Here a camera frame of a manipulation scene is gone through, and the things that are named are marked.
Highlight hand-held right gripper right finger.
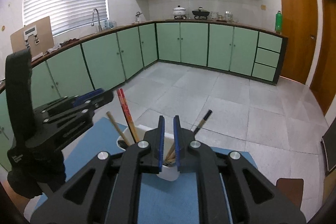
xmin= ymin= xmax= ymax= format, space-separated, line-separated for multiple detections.
xmin=173 ymin=115 xmax=307 ymax=224

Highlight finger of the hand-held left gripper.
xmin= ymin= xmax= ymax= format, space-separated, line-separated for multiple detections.
xmin=34 ymin=88 xmax=104 ymax=116
xmin=43 ymin=90 xmax=114 ymax=135

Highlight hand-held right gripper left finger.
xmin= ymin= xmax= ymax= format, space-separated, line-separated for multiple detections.
xmin=31 ymin=115 xmax=166 ymax=224

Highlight bundle of wooden chopsticks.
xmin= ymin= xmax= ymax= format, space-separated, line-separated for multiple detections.
xmin=106 ymin=88 xmax=177 ymax=167

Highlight black chopstick with metal band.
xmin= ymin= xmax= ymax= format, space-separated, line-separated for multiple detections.
xmin=193 ymin=109 xmax=213 ymax=134

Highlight person's left hand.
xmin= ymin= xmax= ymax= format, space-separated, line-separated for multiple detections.
xmin=7 ymin=149 xmax=66 ymax=199

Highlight green base kitchen cabinets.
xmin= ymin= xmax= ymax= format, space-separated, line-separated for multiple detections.
xmin=0 ymin=20 xmax=289 ymax=172

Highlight crumpled cloth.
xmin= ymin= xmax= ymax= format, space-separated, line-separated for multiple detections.
xmin=46 ymin=43 xmax=62 ymax=54

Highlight blue tablecloth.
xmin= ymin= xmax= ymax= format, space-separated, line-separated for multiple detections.
xmin=34 ymin=116 xmax=259 ymax=224

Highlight brown cardboard board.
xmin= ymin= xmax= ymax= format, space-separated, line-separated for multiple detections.
xmin=10 ymin=16 xmax=54 ymax=56

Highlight chrome kitchen faucet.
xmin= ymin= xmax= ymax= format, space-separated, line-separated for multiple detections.
xmin=92 ymin=8 xmax=103 ymax=32

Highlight white cooking pot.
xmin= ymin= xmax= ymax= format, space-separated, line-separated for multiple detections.
xmin=173 ymin=5 xmax=187 ymax=18

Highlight black wok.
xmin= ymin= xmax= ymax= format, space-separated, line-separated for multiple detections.
xmin=192 ymin=7 xmax=211 ymax=19

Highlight black appliance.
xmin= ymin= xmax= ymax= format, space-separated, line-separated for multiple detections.
xmin=322 ymin=122 xmax=336 ymax=176

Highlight green bottle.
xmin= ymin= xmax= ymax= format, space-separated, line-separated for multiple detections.
xmin=274 ymin=11 xmax=283 ymax=34

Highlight wooden door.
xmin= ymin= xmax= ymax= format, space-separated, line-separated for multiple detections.
xmin=278 ymin=0 xmax=319 ymax=85
xmin=310 ymin=0 xmax=336 ymax=117

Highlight white bracket holder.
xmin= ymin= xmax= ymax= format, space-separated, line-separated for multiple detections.
xmin=24 ymin=26 xmax=40 ymax=50

